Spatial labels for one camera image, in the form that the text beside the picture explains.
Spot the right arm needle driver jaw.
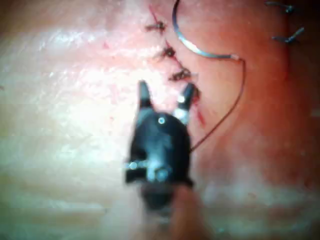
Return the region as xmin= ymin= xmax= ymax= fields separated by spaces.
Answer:
xmin=173 ymin=82 xmax=196 ymax=125
xmin=138 ymin=79 xmax=154 ymax=111

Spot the curved steel needle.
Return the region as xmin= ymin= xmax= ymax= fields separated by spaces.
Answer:
xmin=171 ymin=0 xmax=239 ymax=61

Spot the right arm needle driver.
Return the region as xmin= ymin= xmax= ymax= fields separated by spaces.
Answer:
xmin=123 ymin=106 xmax=195 ymax=191

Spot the black stitching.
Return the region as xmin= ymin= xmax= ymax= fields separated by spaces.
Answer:
xmin=265 ymin=0 xmax=305 ymax=45
xmin=144 ymin=4 xmax=202 ymax=102

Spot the black thread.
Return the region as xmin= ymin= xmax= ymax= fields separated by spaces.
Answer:
xmin=189 ymin=56 xmax=248 ymax=153

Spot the tissue pad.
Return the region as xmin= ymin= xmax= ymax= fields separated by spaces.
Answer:
xmin=0 ymin=0 xmax=320 ymax=240

